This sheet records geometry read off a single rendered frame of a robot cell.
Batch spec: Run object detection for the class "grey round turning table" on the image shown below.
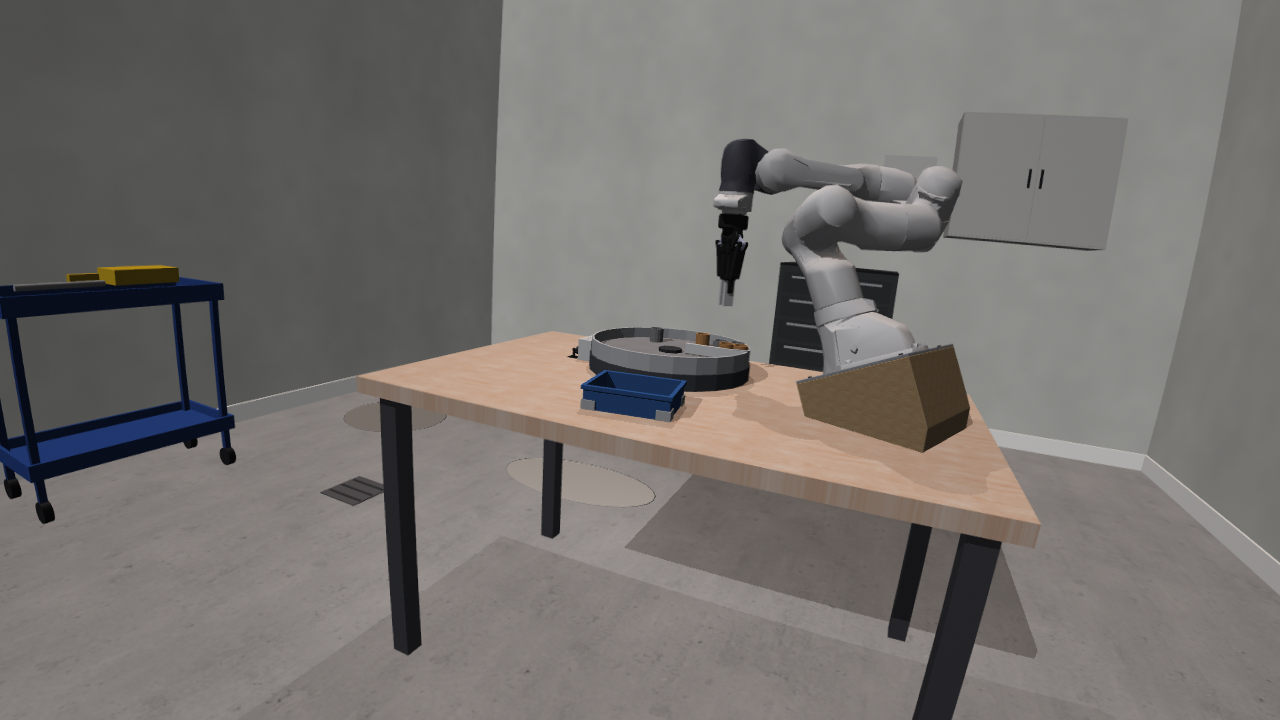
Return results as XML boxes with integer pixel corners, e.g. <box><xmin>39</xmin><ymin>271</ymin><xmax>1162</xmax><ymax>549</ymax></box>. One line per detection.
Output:
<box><xmin>567</xmin><ymin>327</ymin><xmax>750</xmax><ymax>392</ymax></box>

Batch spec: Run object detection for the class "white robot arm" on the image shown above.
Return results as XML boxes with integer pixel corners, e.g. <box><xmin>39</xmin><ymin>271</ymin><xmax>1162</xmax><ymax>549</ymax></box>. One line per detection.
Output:
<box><xmin>714</xmin><ymin>138</ymin><xmax>963</xmax><ymax>374</ymax></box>

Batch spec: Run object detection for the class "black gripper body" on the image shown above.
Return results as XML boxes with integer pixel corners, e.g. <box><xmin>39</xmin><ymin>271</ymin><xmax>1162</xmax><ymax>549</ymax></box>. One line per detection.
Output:
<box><xmin>718</xmin><ymin>214</ymin><xmax>749</xmax><ymax>251</ymax></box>

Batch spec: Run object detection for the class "blue plastic crate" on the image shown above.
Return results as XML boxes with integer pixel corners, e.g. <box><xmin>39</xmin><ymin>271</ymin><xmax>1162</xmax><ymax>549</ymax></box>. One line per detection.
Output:
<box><xmin>580</xmin><ymin>370</ymin><xmax>687</xmax><ymax>421</ymax></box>

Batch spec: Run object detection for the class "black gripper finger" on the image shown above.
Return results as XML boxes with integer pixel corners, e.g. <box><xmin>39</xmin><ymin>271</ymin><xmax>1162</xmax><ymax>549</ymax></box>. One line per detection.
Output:
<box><xmin>722</xmin><ymin>234</ymin><xmax>748</xmax><ymax>306</ymax></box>
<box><xmin>716</xmin><ymin>236</ymin><xmax>727</xmax><ymax>305</ymax></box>

